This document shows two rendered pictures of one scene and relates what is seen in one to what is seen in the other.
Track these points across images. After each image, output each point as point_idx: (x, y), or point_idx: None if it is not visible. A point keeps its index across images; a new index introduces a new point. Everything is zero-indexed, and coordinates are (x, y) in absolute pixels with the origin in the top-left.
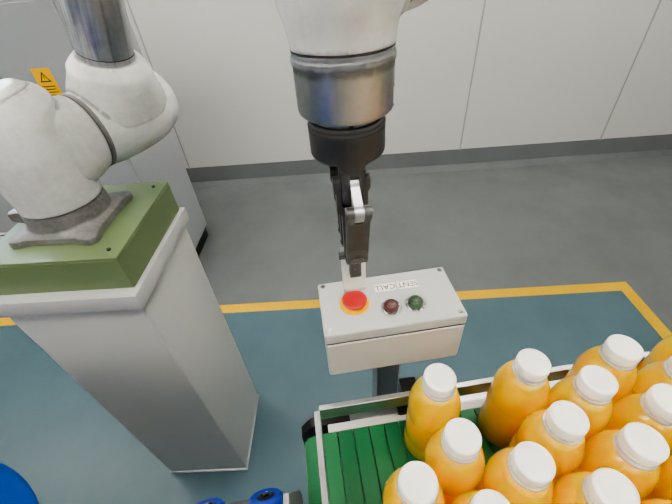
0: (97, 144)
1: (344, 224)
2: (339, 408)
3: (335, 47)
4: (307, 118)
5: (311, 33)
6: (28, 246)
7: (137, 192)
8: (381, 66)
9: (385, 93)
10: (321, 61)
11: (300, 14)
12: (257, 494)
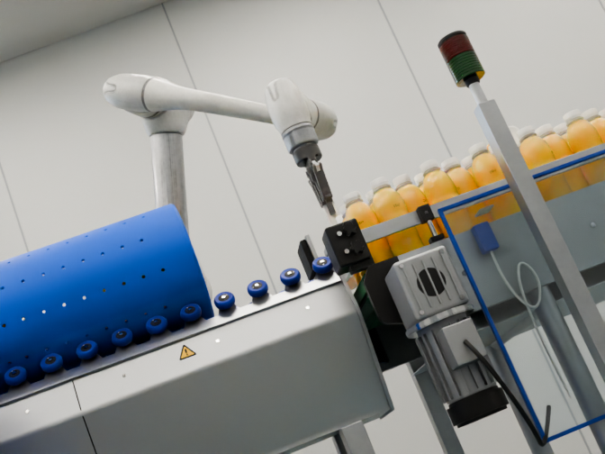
0: None
1: (317, 185)
2: (349, 278)
3: (293, 122)
4: (291, 147)
5: (285, 122)
6: None
7: None
8: (308, 125)
9: (312, 132)
10: (290, 128)
11: (282, 119)
12: None
